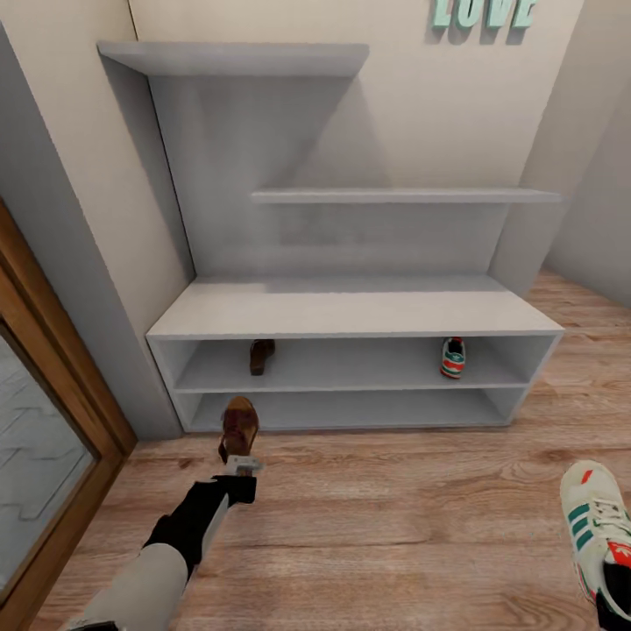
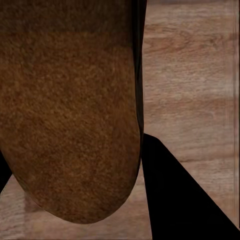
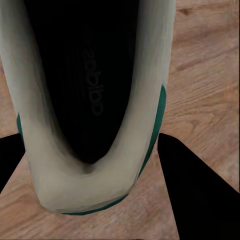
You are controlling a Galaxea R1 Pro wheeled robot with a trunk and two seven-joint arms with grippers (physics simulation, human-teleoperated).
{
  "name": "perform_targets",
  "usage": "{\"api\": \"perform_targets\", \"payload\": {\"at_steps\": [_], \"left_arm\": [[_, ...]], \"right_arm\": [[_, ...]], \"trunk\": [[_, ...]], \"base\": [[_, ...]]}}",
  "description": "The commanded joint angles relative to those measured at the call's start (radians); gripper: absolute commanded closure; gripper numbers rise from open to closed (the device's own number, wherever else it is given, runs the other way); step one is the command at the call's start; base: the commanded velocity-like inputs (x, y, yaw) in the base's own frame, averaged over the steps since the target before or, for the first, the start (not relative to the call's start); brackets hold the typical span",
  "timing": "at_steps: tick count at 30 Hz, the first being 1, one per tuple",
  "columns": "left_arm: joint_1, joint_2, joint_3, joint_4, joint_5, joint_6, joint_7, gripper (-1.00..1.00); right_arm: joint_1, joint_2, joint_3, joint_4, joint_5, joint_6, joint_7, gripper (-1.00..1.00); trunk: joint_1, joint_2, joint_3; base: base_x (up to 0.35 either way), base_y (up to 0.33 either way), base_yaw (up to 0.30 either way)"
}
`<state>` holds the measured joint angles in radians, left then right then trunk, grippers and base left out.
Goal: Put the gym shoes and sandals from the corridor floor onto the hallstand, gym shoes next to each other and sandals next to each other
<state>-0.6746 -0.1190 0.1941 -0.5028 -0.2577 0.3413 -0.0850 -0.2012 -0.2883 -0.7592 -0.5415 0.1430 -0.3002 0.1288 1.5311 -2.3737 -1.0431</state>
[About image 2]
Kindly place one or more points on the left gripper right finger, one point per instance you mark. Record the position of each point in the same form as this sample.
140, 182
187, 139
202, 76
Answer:
179, 208

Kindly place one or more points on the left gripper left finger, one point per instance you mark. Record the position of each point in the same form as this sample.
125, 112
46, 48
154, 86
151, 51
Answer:
5, 172

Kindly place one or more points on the sandal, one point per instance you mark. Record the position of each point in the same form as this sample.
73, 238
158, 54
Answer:
71, 102

